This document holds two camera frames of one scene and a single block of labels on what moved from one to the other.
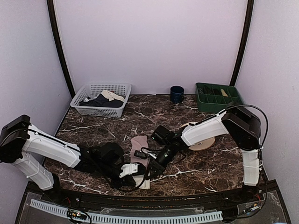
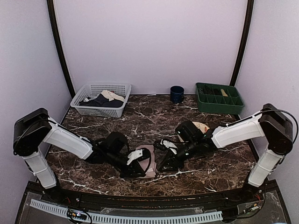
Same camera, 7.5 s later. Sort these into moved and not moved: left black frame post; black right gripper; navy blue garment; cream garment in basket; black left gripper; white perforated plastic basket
Moved: black left gripper; black right gripper
Not moved: left black frame post; white perforated plastic basket; navy blue garment; cream garment in basket
